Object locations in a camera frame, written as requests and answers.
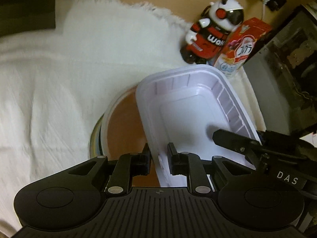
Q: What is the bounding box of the red granola cereal bag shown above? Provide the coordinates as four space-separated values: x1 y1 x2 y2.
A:
213 17 272 78

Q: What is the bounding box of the black monitor screen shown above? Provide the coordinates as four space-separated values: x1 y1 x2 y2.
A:
1 0 55 36

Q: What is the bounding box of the white fluffy cloth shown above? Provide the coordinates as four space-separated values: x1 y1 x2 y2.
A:
0 0 267 237

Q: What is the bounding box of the white plastic cup bowl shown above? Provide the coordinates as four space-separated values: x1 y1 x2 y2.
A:
100 85 159 188

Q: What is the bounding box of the red panda robot figurine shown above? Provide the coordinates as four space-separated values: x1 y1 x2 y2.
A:
180 0 244 64

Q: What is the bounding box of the stainless steel bowl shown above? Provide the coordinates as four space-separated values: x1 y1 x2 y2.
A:
89 115 104 158

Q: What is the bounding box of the lavender plastic tray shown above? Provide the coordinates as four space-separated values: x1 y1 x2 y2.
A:
136 64 259 187

